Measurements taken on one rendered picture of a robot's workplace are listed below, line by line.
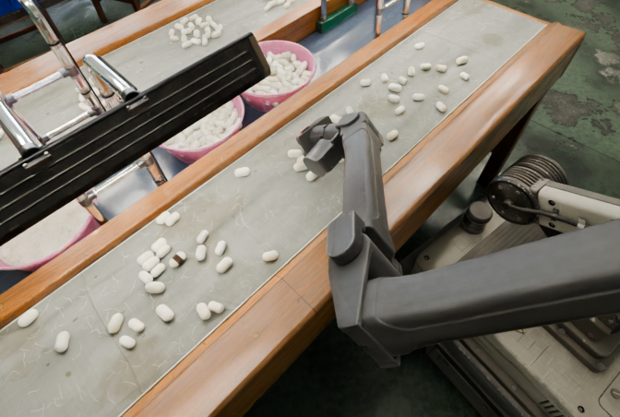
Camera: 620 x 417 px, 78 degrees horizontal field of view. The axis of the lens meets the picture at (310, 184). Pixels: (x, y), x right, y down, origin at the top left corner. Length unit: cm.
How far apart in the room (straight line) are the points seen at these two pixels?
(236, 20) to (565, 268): 134
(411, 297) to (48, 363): 71
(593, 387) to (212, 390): 86
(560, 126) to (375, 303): 210
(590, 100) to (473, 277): 234
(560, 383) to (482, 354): 18
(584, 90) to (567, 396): 190
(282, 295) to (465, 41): 101
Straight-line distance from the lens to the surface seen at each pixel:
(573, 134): 240
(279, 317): 75
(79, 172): 63
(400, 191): 89
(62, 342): 89
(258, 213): 89
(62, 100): 138
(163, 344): 82
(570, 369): 117
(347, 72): 118
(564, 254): 34
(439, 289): 36
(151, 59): 141
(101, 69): 70
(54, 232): 107
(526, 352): 114
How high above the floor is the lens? 148
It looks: 54 degrees down
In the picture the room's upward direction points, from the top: 4 degrees counter-clockwise
